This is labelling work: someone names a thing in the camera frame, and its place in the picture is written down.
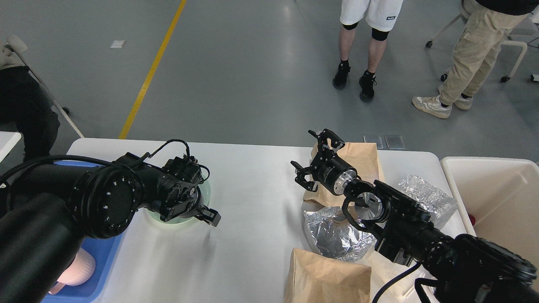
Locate person in beige trousers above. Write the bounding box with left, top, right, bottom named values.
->
left=412, top=0, right=538, bottom=119

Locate white plastic bin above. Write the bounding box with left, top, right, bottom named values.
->
left=441, top=157, right=539, bottom=266

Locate white side table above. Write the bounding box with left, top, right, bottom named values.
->
left=0, top=131, right=22, bottom=162

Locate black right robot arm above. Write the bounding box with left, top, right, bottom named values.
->
left=291, top=129, right=539, bottom=303

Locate crumpled foil small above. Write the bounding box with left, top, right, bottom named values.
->
left=397, top=175, right=457, bottom=229

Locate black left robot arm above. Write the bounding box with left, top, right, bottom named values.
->
left=1, top=144, right=221, bottom=303

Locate crumpled foil large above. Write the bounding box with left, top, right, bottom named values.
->
left=303, top=207, right=376, bottom=263

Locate small red object in bin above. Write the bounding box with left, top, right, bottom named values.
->
left=468, top=213, right=476, bottom=226

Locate person in white shorts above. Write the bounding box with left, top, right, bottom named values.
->
left=332, top=0, right=403, bottom=102

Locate brown paper bag near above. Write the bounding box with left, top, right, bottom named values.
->
left=283, top=248, right=371, bottom=303

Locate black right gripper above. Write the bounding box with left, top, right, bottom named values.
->
left=291, top=129, right=358, bottom=196

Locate pink ribbed mug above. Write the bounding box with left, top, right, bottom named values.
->
left=48, top=248, right=96, bottom=295

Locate seated person at left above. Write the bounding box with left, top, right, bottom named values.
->
left=0, top=45, right=60, bottom=161

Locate blue plastic tray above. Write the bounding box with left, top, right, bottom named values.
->
left=42, top=160, right=127, bottom=303

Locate green plate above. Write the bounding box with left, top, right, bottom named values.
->
left=142, top=180, right=211, bottom=226

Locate brown paper bag far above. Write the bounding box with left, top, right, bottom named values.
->
left=303, top=142, right=385, bottom=207

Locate brown paper bag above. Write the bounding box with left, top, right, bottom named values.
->
left=283, top=248, right=371, bottom=303
left=303, top=142, right=385, bottom=207

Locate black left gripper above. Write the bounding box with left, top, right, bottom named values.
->
left=160, top=186, right=221, bottom=227

